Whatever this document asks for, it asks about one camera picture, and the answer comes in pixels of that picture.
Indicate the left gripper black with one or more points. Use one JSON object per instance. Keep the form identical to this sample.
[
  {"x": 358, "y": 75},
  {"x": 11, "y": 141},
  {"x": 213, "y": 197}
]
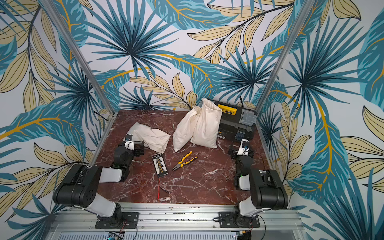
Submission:
[{"x": 138, "y": 148}]

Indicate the right aluminium corner post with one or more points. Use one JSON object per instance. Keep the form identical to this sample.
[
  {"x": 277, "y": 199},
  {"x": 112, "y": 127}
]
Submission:
[{"x": 300, "y": 21}]

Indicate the yellow black pliers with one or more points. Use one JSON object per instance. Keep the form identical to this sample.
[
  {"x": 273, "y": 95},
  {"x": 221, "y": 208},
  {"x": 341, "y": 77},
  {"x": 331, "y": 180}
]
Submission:
[{"x": 184, "y": 161}]

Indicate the rear cream cloth bag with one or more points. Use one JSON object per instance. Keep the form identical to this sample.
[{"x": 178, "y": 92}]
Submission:
[{"x": 185, "y": 128}]

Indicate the cream drawstring soil bag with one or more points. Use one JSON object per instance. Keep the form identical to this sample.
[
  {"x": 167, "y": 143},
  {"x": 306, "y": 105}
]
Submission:
[{"x": 207, "y": 127}]

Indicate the aluminium front rail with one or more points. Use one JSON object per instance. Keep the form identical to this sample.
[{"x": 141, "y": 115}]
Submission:
[{"x": 178, "y": 222}]

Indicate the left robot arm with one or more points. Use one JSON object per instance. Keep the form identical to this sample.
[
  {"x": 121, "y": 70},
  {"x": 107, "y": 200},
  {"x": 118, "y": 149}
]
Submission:
[{"x": 79, "y": 188}]

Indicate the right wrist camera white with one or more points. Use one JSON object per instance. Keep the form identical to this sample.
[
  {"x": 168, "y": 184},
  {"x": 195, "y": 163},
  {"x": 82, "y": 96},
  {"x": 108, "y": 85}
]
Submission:
[{"x": 244, "y": 148}]

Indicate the red black wire leads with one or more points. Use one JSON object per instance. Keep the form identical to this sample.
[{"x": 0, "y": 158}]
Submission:
[{"x": 160, "y": 188}]

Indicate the left aluminium corner post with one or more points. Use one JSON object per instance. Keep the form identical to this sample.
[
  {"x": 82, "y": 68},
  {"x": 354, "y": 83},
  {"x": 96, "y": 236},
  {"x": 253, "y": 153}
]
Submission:
[{"x": 69, "y": 39}]

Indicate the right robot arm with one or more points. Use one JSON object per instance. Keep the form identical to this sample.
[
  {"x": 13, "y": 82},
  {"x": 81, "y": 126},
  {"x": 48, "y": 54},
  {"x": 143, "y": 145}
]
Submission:
[{"x": 265, "y": 186}]

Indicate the aluminium corner post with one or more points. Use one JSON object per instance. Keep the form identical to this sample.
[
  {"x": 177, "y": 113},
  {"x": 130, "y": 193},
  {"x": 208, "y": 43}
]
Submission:
[
  {"x": 69, "y": 39},
  {"x": 300, "y": 21}
]

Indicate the black connector board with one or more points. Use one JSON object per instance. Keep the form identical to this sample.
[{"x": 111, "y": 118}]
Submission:
[{"x": 160, "y": 165}]

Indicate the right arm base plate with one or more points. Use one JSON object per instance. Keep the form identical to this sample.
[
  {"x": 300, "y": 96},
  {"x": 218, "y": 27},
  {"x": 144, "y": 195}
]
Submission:
[{"x": 234, "y": 220}]

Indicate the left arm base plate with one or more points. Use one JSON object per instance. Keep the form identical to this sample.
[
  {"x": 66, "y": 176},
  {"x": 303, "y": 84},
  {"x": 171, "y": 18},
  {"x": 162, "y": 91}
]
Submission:
[{"x": 125, "y": 220}]

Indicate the flat cream cloth bag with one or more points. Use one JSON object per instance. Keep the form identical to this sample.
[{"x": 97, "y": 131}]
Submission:
[{"x": 156, "y": 139}]

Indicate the black yellow toolbox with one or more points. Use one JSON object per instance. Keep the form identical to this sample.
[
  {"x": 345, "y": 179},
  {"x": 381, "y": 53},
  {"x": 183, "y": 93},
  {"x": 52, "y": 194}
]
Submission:
[{"x": 237, "y": 123}]

